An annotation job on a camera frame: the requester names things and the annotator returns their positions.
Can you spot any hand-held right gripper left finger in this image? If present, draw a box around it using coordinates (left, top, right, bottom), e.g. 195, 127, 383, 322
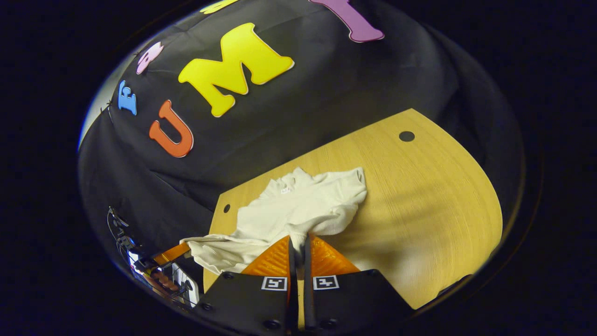
194, 235, 299, 336

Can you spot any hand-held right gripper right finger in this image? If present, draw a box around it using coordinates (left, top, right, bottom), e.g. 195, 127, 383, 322
303, 232, 416, 334

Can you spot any cream white garment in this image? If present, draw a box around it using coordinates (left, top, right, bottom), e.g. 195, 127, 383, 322
181, 167, 368, 276

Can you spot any black backdrop cloth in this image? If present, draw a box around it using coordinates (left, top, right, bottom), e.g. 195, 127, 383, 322
77, 0, 525, 262

